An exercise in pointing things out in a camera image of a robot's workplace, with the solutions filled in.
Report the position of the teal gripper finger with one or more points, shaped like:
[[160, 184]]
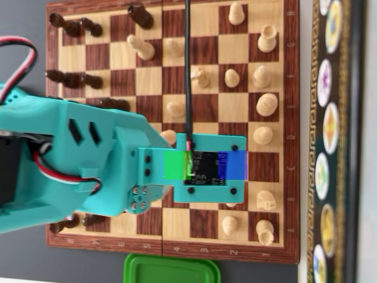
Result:
[[141, 200]]

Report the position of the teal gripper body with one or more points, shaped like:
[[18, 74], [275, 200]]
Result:
[[127, 165]]

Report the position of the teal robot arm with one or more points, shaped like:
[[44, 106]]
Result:
[[44, 200]]

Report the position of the light wooden pawn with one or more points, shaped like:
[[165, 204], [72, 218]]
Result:
[[231, 78], [168, 136], [175, 108], [229, 225], [232, 204], [173, 47], [236, 14]]

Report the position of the dark wooden pawn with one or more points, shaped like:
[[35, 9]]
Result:
[[92, 27], [92, 81], [95, 220]]

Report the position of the dark wooden bishop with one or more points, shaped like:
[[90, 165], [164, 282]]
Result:
[[116, 103], [63, 79]]

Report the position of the wooden folding chessboard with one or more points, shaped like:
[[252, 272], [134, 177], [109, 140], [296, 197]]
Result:
[[203, 224]]

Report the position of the green plastic lid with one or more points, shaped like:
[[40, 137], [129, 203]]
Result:
[[171, 269]]

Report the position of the dark wooden rook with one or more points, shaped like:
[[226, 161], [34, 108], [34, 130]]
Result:
[[66, 25], [66, 224]]

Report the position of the light wooden knight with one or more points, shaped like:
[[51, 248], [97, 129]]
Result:
[[201, 77], [266, 200]]

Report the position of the light wooden bishop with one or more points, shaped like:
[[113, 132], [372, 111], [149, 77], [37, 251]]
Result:
[[261, 77], [140, 47]]

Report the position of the light wooden rook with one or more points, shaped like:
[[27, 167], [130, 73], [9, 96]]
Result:
[[267, 38], [264, 233]]

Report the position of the dark wooden knight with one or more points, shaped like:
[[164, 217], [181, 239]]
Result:
[[140, 17]]

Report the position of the light wooden king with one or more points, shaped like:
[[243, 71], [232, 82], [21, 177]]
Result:
[[267, 104]]

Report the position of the black gold patterned game box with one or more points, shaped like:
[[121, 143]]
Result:
[[344, 147]]

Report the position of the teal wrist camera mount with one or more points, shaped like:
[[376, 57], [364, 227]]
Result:
[[206, 194]]

